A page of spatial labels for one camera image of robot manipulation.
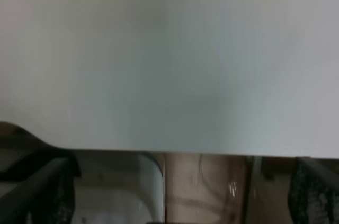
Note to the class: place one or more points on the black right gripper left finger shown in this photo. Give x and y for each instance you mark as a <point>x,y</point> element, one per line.
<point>46,195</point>

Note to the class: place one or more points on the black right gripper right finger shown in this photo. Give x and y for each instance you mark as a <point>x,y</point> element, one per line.
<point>313,191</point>

